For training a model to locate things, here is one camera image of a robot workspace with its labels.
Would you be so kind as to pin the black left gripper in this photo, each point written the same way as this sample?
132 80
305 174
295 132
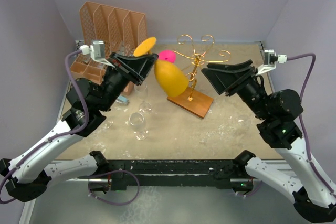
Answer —
138 67

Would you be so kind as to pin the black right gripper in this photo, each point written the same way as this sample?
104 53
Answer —
224 76

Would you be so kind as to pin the clear wine glass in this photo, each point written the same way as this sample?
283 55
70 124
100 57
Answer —
138 125
142 94

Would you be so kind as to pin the pink plastic wine glass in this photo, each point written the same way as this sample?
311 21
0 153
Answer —
167 55

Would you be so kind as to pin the yellow plastic wine glass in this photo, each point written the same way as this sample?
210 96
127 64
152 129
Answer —
169 76

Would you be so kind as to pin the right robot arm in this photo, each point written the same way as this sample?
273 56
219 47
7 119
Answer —
311 190

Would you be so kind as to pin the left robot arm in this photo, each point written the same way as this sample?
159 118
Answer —
31 173

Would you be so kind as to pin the wooden rack base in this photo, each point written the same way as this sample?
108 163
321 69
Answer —
198 105

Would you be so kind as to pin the light blue correction tape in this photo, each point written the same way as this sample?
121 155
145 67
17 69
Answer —
122 100

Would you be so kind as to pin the peach plastic file organizer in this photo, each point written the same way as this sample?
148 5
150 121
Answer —
121 30

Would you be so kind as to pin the clear glass near right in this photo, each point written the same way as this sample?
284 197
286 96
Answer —
244 121

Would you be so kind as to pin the clear glass at left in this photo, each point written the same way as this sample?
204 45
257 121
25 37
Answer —
107 124

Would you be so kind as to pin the gold wire glass rack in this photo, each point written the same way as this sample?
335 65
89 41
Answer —
197 60

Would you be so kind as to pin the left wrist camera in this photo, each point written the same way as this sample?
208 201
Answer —
97 52

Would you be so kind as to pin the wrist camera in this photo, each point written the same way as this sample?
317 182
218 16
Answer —
271 59
97 52

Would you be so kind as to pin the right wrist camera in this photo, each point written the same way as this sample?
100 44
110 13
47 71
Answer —
271 59

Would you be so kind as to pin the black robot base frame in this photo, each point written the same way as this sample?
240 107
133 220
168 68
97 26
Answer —
218 173

